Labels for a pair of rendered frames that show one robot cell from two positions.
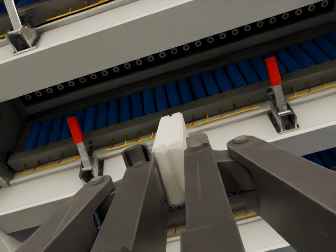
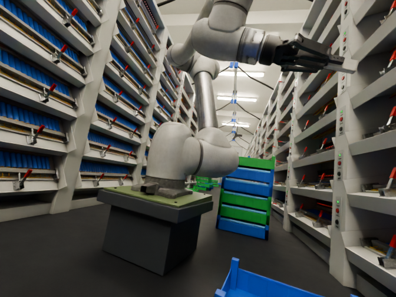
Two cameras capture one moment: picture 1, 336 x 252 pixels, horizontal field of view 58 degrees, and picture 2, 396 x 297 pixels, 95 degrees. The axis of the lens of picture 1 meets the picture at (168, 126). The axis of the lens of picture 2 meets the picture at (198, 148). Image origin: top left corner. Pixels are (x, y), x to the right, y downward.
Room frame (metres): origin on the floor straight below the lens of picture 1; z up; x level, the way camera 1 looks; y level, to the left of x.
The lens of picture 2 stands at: (-0.14, -0.45, 0.30)
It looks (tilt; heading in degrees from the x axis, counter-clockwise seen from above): 8 degrees up; 96
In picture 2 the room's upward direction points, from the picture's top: 9 degrees clockwise
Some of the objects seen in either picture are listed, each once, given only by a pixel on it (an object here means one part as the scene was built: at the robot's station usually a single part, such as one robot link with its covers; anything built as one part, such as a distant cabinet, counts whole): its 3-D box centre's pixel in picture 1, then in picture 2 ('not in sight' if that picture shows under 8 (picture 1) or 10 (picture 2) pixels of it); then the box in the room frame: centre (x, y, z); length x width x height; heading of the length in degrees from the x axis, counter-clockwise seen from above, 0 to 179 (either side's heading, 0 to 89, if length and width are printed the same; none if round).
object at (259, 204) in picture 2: not in sight; (244, 197); (0.09, 0.79, 0.20); 0.30 x 0.20 x 0.08; 170
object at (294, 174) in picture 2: not in sight; (306, 122); (0.55, 1.01, 0.85); 0.20 x 0.09 x 1.69; 173
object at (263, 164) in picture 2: not in sight; (248, 161); (0.09, 0.79, 0.44); 0.30 x 0.20 x 0.08; 170
